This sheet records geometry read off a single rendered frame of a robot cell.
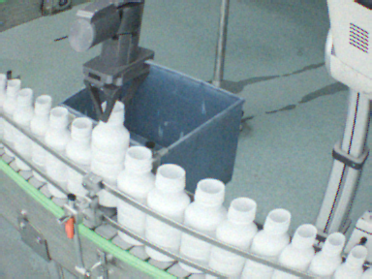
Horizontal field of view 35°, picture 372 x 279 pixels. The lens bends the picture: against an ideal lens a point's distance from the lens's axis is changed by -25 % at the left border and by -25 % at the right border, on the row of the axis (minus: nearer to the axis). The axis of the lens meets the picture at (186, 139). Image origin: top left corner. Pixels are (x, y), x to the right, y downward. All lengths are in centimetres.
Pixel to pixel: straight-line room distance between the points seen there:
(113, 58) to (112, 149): 15
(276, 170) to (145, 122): 138
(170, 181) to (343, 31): 59
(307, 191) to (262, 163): 31
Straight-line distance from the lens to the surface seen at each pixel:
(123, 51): 98
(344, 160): 157
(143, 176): 105
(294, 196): 303
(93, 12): 89
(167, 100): 180
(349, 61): 143
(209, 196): 98
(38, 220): 128
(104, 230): 115
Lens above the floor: 174
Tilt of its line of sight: 32 degrees down
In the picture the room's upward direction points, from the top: 6 degrees clockwise
